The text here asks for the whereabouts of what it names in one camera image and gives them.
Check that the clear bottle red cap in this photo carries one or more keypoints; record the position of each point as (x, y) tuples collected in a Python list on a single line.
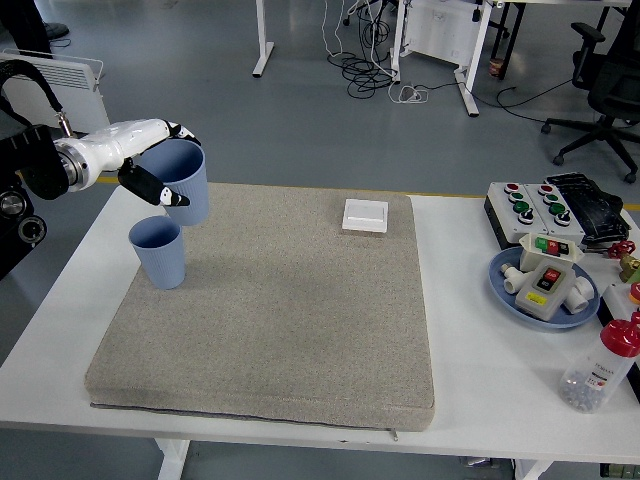
[(600, 370)]

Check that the white four-button control box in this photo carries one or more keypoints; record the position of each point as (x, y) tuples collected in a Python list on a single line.
[(505, 210), (542, 212)]

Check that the person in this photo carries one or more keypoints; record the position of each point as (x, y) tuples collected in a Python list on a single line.
[(22, 25)]

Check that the small can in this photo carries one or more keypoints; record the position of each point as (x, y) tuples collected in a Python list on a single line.
[(495, 67)]

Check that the white table leg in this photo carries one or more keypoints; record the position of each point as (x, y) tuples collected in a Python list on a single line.
[(532, 471), (172, 460)]

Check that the white pipe coupling fitting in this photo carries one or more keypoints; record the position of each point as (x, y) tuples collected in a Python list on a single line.
[(580, 295)]

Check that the white electric panel heater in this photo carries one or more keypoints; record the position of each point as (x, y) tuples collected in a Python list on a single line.
[(80, 95)]

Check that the black office chair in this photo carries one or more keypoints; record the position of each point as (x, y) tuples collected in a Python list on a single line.
[(612, 95)]

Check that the blue ribbed plastic cup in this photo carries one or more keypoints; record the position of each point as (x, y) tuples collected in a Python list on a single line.
[(160, 260), (192, 185)]

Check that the cream three-button switch box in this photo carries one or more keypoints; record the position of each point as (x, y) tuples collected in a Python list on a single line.
[(530, 257)]

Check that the white pipe tee fitting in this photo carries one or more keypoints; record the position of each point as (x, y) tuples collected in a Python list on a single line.
[(512, 282)]

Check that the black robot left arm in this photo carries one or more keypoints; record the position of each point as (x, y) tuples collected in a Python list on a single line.
[(30, 165)]

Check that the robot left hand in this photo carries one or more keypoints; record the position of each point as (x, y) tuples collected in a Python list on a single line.
[(125, 142)]

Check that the grey-brown mat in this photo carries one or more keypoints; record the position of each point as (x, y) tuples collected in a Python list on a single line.
[(310, 325)]

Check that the grey two-button switch box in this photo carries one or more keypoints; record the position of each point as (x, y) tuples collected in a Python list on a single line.
[(542, 300)]

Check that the black ribbed foot pedal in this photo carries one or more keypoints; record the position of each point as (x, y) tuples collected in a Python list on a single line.
[(592, 200)]

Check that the red emergency stop button box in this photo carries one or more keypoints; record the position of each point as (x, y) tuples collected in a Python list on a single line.
[(617, 302)]

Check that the black desk leg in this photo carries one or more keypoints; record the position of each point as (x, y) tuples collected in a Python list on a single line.
[(510, 40)]

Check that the blue plate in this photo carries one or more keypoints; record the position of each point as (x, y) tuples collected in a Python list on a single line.
[(550, 320)]

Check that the white wall switch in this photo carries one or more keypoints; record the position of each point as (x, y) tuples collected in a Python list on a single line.
[(365, 215)]

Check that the white desk leg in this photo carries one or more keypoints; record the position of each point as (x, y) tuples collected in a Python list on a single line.
[(467, 75), (399, 35), (262, 40)]

